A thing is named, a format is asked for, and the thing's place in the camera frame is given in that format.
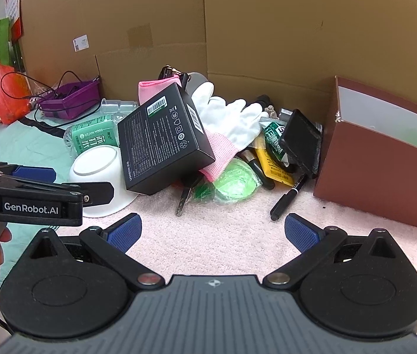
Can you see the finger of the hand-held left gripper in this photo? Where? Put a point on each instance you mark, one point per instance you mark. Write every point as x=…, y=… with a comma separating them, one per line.
x=96, y=193
x=33, y=173

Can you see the green round item in bag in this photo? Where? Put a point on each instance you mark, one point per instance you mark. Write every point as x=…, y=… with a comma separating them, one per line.
x=234, y=182

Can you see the black rectangular case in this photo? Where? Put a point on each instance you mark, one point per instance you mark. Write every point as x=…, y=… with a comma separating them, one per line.
x=300, y=140

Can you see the yellow packet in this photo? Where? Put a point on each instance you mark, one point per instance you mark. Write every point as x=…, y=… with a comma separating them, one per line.
x=273, y=166

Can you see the purple plastic basket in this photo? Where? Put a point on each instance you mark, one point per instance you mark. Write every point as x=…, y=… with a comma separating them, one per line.
x=72, y=96

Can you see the orange plastic bag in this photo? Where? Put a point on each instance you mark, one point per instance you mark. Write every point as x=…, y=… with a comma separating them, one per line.
x=5, y=99

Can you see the grey round object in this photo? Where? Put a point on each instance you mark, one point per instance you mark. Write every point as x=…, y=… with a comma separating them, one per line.
x=198, y=81

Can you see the black product box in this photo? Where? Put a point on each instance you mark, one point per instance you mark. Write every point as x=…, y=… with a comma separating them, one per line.
x=160, y=143

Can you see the black marker pen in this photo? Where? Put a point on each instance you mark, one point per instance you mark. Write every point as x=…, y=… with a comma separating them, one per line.
x=285, y=199

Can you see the green plastic board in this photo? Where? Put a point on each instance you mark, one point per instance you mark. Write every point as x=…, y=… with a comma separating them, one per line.
x=2, y=40

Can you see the dark brown bag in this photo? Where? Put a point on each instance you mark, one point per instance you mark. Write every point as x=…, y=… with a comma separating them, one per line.
x=169, y=72

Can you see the green labelled water bottle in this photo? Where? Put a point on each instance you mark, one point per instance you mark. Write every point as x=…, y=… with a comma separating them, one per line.
x=90, y=136

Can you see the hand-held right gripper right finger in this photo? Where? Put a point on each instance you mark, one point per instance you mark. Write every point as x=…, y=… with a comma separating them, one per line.
x=300, y=232

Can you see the white bowl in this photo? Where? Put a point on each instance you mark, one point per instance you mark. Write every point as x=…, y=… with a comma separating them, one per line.
x=94, y=162

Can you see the green tube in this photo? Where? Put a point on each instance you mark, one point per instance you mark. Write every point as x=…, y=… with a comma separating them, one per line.
x=274, y=136

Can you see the brown cardboard box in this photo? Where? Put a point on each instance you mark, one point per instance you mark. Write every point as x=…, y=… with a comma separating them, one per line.
x=370, y=177

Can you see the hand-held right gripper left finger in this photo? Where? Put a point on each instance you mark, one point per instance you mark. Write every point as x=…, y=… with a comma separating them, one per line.
x=125, y=232

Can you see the teal cloth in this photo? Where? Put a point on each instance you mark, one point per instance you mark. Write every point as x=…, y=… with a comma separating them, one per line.
x=28, y=147

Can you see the red paper sign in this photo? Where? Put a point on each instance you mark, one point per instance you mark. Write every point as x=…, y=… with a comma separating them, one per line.
x=12, y=3

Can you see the black cosmetic tube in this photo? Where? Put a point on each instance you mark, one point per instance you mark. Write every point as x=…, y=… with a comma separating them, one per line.
x=252, y=162

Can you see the large cardboard sheet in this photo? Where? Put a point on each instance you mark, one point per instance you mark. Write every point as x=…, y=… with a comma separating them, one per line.
x=267, y=25

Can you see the pink fleece blanket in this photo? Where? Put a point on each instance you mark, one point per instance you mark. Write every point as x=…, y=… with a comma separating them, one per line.
x=212, y=236

